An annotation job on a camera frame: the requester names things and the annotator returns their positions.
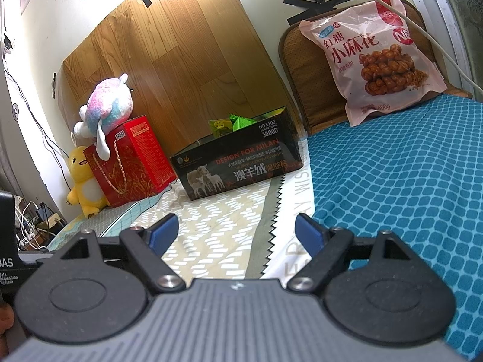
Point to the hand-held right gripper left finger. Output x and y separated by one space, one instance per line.
164 232

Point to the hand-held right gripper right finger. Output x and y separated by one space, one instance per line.
307 233

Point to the black cardboard box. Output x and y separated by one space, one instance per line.
234 166

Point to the dark green snack packet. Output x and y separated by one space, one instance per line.
220 128

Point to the person's left hand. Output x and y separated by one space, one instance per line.
4 318

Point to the white lettered towel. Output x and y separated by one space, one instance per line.
290 211

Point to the beige patterned cloth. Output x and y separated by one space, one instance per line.
211 226

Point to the white power strip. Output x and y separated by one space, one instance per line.
51 220

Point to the red gift bag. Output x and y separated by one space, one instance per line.
139 158

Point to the yellow plush duck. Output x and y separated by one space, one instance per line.
85 184

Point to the blue patterned mat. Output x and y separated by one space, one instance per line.
396 177

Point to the pastel plush unicorn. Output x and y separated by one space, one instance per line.
107 101

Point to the wooden board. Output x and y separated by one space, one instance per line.
188 64

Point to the large pink snack bag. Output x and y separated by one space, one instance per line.
377 64

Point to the white window frame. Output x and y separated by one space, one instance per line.
445 7

